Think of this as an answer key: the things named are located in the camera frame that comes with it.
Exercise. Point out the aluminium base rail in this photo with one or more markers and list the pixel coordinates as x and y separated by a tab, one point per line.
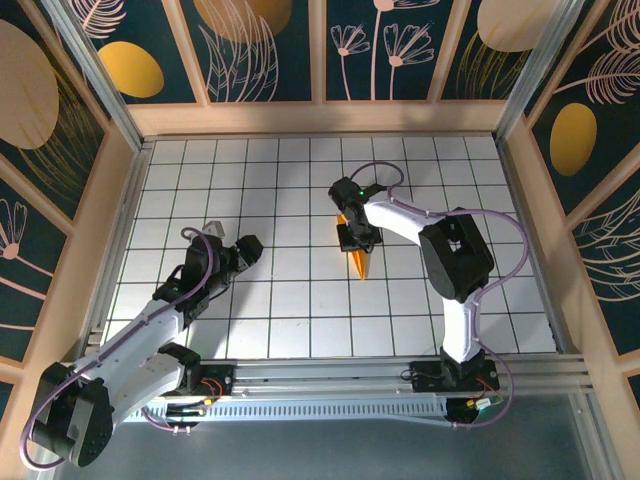
320	380

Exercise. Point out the yellow paper sheet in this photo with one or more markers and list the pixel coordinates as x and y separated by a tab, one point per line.
361	265

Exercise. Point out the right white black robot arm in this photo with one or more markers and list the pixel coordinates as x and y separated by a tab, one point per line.
455	255

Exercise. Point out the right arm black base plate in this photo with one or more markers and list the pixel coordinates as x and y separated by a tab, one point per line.
425	377

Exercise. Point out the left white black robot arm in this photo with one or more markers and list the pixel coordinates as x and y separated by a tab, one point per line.
130	360

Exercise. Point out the aluminium side rail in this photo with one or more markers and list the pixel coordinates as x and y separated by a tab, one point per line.
521	200
135	175

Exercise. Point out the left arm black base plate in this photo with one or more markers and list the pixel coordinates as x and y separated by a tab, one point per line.
220	375

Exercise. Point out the aluminium corner post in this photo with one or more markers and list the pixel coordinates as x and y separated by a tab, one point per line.
106	85
542	65

